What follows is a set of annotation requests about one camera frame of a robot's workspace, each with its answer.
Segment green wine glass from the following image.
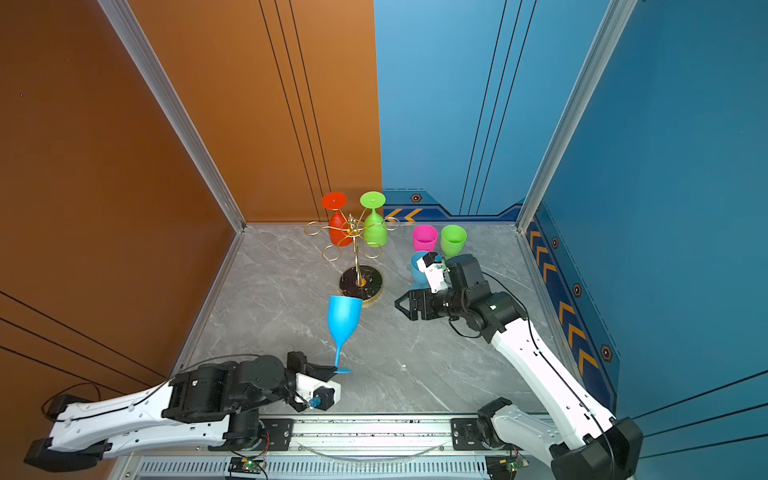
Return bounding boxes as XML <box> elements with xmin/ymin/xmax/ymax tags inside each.
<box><xmin>360</xmin><ymin>191</ymin><xmax>388</xmax><ymax>247</ymax></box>
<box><xmin>440</xmin><ymin>225</ymin><xmax>467</xmax><ymax>259</ymax></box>

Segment aluminium corner post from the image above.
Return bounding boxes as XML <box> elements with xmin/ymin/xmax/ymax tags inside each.
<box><xmin>516</xmin><ymin>0</ymin><xmax>638</xmax><ymax>234</ymax></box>
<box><xmin>98</xmin><ymin>0</ymin><xmax>247</xmax><ymax>234</ymax></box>

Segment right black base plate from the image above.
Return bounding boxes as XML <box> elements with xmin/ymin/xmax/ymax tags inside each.
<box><xmin>450</xmin><ymin>417</ymin><xmax>519</xmax><ymax>452</ymax></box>

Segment right aluminium corner post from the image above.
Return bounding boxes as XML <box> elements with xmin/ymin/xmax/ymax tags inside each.
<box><xmin>516</xmin><ymin>0</ymin><xmax>638</xmax><ymax>234</ymax></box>

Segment gold wine glass rack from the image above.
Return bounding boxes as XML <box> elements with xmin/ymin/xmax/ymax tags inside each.
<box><xmin>303</xmin><ymin>213</ymin><xmax>384</xmax><ymax>307</ymax></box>

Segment magenta wine glass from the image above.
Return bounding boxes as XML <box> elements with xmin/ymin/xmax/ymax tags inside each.
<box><xmin>412</xmin><ymin>225</ymin><xmax>439</xmax><ymax>252</ymax></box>

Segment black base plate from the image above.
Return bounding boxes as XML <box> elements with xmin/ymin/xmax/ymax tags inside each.
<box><xmin>450</xmin><ymin>417</ymin><xmax>519</xmax><ymax>452</ymax></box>
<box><xmin>207</xmin><ymin>418</ymin><xmax>295</xmax><ymax>453</ymax></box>

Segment green circuit board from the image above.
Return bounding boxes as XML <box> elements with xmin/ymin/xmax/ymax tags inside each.
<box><xmin>485</xmin><ymin>456</ymin><xmax>530</xmax><ymax>480</ymax></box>
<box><xmin>226</xmin><ymin>456</ymin><xmax>269</xmax><ymax>480</ymax></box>

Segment right green circuit board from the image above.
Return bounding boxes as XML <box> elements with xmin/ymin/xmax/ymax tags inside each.
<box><xmin>485</xmin><ymin>456</ymin><xmax>530</xmax><ymax>480</ymax></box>

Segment left aluminium corner post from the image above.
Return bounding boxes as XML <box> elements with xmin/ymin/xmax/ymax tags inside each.
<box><xmin>98</xmin><ymin>0</ymin><xmax>247</xmax><ymax>234</ymax></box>

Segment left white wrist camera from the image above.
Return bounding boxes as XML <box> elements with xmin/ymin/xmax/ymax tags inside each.
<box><xmin>294</xmin><ymin>373</ymin><xmax>341</xmax><ymax>411</ymax></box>

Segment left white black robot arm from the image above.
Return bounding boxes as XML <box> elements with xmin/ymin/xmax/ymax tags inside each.
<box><xmin>24</xmin><ymin>351</ymin><xmax>341</xmax><ymax>473</ymax></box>

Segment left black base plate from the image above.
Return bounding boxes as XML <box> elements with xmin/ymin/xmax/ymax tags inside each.
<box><xmin>207</xmin><ymin>418</ymin><xmax>295</xmax><ymax>453</ymax></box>

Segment blue wine glass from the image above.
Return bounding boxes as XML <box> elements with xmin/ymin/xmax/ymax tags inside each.
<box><xmin>410</xmin><ymin>251</ymin><xmax>428</xmax><ymax>289</ymax></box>
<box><xmin>327</xmin><ymin>296</ymin><xmax>363</xmax><ymax>374</ymax></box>

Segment red wine glass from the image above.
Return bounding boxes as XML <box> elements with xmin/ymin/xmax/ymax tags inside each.
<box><xmin>322</xmin><ymin>192</ymin><xmax>353</xmax><ymax>247</ymax></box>

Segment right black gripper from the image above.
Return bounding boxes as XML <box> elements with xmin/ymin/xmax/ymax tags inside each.
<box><xmin>394</xmin><ymin>287</ymin><xmax>469</xmax><ymax>322</ymax></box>

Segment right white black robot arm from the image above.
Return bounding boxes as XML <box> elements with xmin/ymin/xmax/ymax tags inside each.
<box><xmin>395</xmin><ymin>252</ymin><xmax>644</xmax><ymax>479</ymax></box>

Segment left green circuit board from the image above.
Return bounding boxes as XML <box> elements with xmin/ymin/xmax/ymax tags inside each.
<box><xmin>226</xmin><ymin>456</ymin><xmax>269</xmax><ymax>480</ymax></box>

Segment aluminium front rail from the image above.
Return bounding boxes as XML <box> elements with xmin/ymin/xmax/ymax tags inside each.
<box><xmin>110</xmin><ymin>414</ymin><xmax>555</xmax><ymax>479</ymax></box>

